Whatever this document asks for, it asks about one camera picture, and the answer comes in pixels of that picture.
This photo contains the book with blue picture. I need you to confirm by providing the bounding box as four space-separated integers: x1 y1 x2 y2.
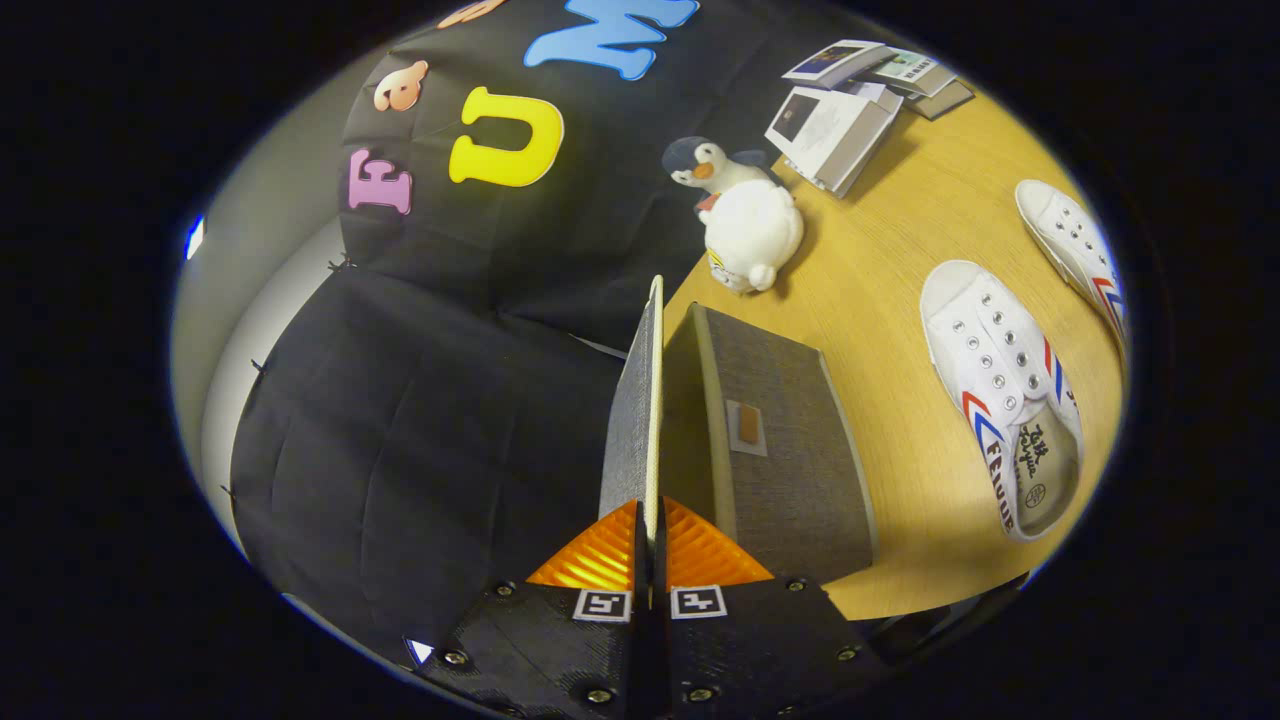
782 40 896 89

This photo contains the grey fabric storage box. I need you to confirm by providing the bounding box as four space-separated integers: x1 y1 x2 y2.
598 275 879 586

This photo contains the book with teal cover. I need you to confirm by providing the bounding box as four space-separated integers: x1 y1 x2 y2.
865 50 956 98

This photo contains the white plush toy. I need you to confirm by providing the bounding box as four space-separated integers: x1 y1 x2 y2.
703 180 804 295

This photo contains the penguin plush toy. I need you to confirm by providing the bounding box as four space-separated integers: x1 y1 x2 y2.
662 136 786 216

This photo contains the white book with dark picture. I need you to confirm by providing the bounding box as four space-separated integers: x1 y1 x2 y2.
765 83 903 198

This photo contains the white striped canvas shoe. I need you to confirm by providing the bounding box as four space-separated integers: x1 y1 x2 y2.
920 260 1084 543
1015 180 1129 351

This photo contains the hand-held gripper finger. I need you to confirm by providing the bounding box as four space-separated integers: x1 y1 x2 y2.
415 500 651 720
652 497 891 720

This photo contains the dark grey book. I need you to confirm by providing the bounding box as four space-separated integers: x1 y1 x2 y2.
905 78 974 121

